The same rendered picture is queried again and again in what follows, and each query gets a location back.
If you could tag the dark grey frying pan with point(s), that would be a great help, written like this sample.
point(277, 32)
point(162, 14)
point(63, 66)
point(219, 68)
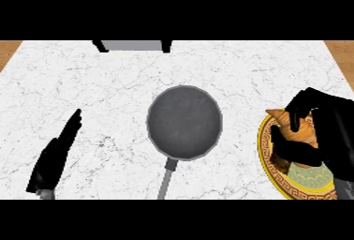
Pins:
point(184, 122)

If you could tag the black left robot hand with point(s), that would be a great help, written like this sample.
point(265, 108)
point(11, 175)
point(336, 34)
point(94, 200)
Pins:
point(54, 153)

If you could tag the yellow patterned plate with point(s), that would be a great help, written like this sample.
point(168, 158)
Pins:
point(309, 181)

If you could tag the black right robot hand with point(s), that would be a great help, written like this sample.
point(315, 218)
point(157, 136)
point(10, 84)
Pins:
point(332, 125)

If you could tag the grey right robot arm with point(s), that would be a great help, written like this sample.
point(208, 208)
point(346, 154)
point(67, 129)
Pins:
point(343, 189)

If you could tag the orange croissant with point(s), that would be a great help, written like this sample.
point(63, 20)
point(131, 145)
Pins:
point(303, 133)

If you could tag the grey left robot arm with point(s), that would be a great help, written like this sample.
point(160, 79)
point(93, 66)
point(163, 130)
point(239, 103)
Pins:
point(45, 194)

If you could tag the grey and black appliance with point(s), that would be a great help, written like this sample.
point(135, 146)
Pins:
point(132, 45)

